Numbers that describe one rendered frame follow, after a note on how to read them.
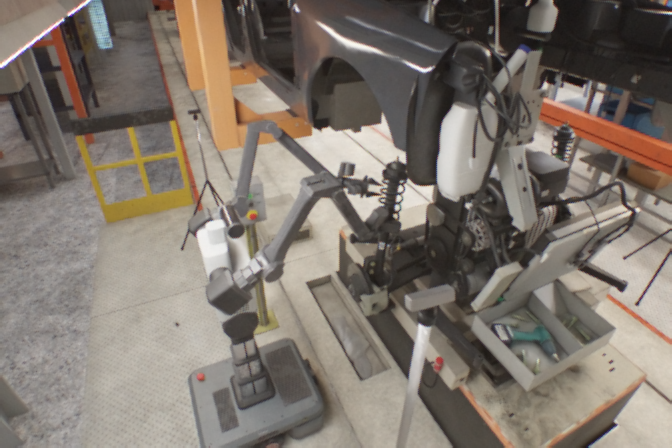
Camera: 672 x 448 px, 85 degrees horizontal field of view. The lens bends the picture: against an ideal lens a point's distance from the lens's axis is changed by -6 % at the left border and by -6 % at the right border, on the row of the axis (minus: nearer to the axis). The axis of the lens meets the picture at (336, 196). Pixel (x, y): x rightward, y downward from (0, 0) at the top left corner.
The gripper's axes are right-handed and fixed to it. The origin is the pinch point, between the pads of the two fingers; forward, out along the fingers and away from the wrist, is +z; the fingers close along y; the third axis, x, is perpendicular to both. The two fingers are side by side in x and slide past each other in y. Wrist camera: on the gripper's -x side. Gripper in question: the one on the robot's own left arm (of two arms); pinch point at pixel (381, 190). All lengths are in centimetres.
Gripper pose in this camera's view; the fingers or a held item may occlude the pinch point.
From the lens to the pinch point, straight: 184.8
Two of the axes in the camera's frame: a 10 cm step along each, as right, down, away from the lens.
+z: 9.6, 2.1, -1.9
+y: 1.4, -9.4, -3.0
